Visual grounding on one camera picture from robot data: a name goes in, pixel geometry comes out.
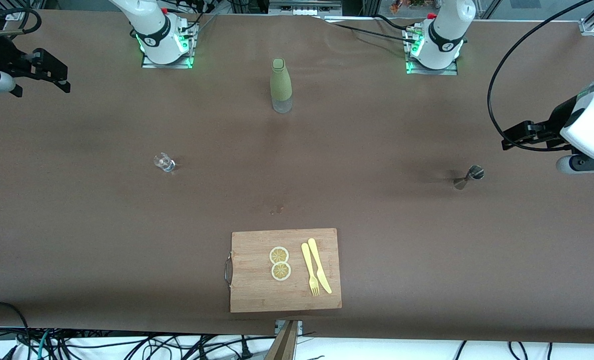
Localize black base power cable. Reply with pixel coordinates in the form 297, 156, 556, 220
322, 14, 417, 46

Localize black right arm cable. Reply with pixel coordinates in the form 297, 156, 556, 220
0, 7, 43, 37

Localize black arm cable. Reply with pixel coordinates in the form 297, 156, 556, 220
487, 0, 594, 152
0, 7, 43, 37

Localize aluminium frame profile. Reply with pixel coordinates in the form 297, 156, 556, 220
268, 0, 342, 16

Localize clear glass measuring beaker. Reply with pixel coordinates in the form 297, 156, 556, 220
153, 152, 176, 173

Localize yellow plastic fork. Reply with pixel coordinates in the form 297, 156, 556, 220
301, 242, 320, 297

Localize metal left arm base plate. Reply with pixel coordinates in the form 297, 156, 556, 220
403, 25, 460, 77

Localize brown table cover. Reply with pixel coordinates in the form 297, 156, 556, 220
0, 9, 594, 346

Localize green sleeved glass bottle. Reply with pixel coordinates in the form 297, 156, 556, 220
270, 58, 293, 114

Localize wooden cutting board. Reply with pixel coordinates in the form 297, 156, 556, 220
230, 228, 342, 314

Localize steel double jigger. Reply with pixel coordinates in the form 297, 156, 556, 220
453, 165, 485, 191

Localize wooden post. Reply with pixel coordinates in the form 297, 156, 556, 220
264, 320, 300, 360

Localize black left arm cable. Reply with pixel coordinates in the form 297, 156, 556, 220
487, 0, 594, 152

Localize yellow plastic knife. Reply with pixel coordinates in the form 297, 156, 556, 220
307, 238, 333, 295

